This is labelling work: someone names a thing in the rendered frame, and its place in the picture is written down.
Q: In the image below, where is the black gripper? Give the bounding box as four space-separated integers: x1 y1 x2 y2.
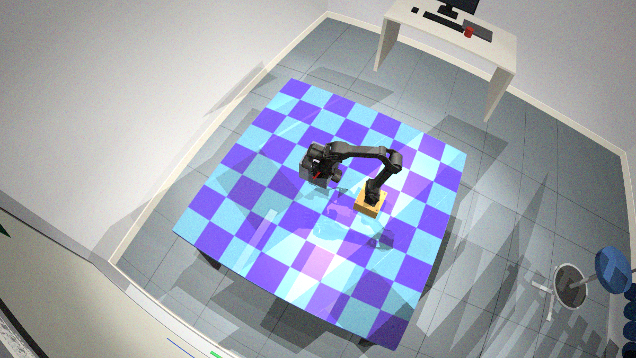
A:
301 155 342 183

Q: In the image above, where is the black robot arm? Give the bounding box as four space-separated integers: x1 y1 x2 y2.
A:
306 141 403 207

